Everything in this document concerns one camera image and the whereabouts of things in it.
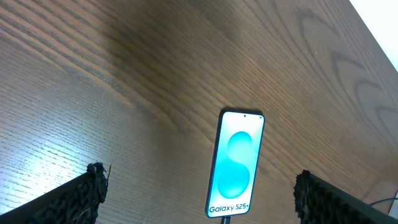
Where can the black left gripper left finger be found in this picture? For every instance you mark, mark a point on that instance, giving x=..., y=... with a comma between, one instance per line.
x=76, y=201

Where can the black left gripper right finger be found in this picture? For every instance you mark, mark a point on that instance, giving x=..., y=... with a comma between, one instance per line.
x=317, y=201

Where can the blue Galaxy smartphone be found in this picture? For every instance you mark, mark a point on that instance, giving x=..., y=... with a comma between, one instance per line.
x=235, y=160

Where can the white power strip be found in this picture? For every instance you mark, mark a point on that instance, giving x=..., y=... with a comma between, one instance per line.
x=393, y=211

